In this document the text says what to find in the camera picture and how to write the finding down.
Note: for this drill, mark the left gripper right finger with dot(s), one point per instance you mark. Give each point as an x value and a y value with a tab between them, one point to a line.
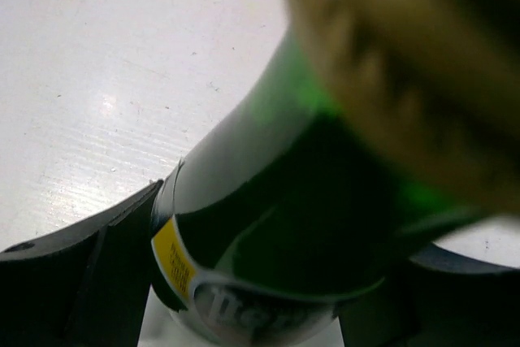
437	298

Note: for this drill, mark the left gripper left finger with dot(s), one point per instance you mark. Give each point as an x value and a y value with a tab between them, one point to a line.
83	285

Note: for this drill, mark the green glass bottle front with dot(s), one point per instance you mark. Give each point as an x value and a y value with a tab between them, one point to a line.
377	127

